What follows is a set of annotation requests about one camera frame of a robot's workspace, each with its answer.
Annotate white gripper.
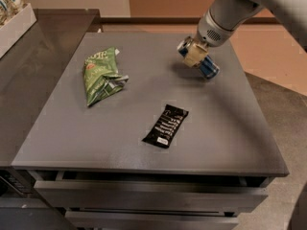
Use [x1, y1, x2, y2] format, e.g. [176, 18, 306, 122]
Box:
[182, 10, 235, 67]

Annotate blue silver Red Bull can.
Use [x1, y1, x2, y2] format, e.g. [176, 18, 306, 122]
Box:
[177, 36, 220, 80]

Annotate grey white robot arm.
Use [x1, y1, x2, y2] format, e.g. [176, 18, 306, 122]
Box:
[177, 0, 307, 67]

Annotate black snack bar wrapper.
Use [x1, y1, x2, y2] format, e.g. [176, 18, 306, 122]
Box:
[143, 104, 189, 149]

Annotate green chip bag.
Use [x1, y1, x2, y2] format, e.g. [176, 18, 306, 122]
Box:
[83, 47, 129, 107]

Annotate grey drawer cabinet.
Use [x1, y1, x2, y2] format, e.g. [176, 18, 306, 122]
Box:
[13, 33, 288, 219]

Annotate dark side counter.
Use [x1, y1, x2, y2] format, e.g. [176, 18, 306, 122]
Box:
[0, 9, 100, 169]

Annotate white snack tray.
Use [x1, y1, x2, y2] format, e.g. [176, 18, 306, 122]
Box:
[0, 4, 36, 58]

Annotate upper grey drawer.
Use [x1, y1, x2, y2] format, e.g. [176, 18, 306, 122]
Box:
[35, 180, 267, 213]

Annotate grey drawer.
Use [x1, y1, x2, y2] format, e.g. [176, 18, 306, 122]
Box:
[35, 180, 267, 213]
[65, 212, 238, 230]

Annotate snack packets in tray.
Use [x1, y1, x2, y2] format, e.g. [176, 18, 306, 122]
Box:
[0, 0, 25, 26]

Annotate lower grey drawer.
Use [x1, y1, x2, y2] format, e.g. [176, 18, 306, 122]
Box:
[65, 212, 238, 230]

